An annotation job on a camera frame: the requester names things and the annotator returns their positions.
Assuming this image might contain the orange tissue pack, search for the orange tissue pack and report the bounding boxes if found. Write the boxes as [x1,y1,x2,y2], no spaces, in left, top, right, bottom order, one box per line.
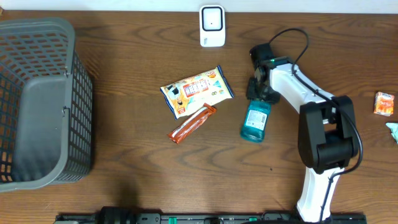
[374,91,395,116]

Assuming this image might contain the white barcode scanner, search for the white barcode scanner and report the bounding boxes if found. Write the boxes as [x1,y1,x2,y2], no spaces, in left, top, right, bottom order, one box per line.
[199,5,226,47]

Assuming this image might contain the small teal wipes packet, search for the small teal wipes packet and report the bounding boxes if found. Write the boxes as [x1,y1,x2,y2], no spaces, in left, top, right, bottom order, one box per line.
[386,123,398,143]

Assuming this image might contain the red snack stick packet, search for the red snack stick packet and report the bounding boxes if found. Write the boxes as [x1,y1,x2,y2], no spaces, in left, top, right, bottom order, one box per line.
[167,103,217,144]

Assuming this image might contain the teal mouthwash bottle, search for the teal mouthwash bottle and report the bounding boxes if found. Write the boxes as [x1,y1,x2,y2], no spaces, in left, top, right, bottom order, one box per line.
[240,100,271,142]

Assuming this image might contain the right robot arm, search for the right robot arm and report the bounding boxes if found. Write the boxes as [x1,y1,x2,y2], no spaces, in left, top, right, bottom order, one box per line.
[246,43,363,223]

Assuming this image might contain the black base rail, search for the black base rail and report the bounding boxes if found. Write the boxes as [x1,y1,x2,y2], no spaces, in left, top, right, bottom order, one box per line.
[55,212,368,224]

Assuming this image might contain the grey plastic mesh basket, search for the grey plastic mesh basket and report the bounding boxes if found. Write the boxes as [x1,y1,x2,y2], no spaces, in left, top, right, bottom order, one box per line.
[1,17,93,192]

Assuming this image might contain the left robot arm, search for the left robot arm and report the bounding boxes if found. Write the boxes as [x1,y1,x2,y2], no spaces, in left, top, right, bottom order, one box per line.
[96,207,136,224]

